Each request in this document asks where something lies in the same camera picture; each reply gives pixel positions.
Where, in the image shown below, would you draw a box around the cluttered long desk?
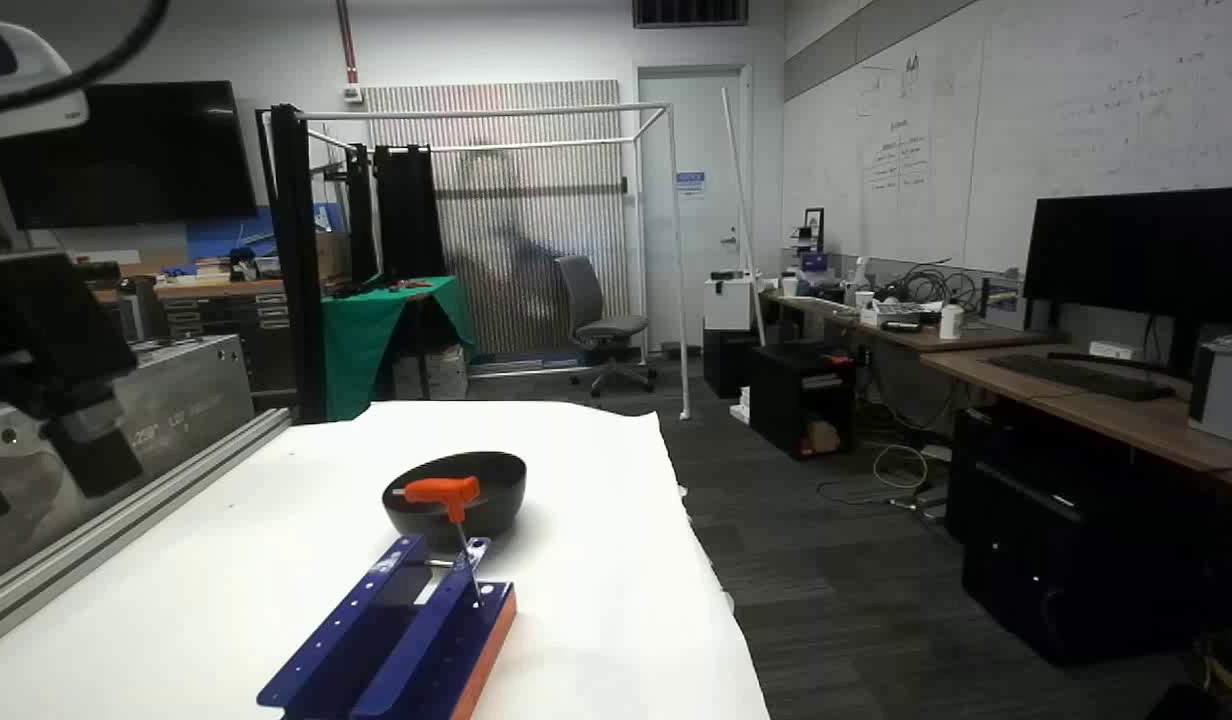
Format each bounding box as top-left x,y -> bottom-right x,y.
761,285 -> 1068,361

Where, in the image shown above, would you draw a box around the black upright panel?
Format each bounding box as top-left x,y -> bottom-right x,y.
370,140 -> 447,287

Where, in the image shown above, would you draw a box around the blurred seated person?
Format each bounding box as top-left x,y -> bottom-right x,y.
447,146 -> 578,361

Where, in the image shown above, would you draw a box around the aluminium rail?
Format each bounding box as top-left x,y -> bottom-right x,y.
0,404 -> 298,655

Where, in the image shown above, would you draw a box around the white box device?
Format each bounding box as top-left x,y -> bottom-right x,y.
1184,332 -> 1232,453

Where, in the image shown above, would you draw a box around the black bowl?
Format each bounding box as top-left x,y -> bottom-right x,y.
382,449 -> 531,545

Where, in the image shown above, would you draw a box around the black upright post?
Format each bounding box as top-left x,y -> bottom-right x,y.
266,101 -> 333,423

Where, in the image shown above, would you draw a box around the floor cables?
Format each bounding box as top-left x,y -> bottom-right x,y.
870,439 -> 957,521

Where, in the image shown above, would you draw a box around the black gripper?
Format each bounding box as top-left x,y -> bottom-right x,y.
0,247 -> 149,530

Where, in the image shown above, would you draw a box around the grey office chair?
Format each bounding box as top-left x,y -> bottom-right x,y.
557,252 -> 659,399

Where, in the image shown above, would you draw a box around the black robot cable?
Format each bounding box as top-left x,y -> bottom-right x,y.
0,0 -> 178,119

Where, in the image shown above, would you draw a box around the blue rack with orange base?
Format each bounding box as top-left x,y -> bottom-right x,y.
254,528 -> 519,720

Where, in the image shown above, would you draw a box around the white door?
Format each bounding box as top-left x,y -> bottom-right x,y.
637,64 -> 758,356

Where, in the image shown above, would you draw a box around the large black monitor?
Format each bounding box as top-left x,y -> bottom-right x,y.
1019,182 -> 1232,373

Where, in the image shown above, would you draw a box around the green cloth covered table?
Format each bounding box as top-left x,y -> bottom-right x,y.
319,271 -> 478,423

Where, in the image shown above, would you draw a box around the orange handled object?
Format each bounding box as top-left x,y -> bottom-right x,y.
387,473 -> 489,530

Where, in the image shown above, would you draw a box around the white pipe frame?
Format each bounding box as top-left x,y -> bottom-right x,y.
299,101 -> 695,423

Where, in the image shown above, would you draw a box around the wooden desk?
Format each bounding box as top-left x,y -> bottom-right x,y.
920,341 -> 1232,501

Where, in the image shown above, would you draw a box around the white table cloth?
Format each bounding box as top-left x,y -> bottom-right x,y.
0,395 -> 776,720

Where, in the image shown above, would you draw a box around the black floor box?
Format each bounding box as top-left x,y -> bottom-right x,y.
748,341 -> 862,462

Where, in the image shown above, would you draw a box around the red wall pipe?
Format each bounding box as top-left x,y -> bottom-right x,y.
330,0 -> 370,91

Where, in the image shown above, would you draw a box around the black wall television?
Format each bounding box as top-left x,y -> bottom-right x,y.
0,78 -> 262,233

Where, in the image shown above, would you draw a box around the ceiling air vent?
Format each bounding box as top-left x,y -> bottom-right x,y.
627,0 -> 752,33

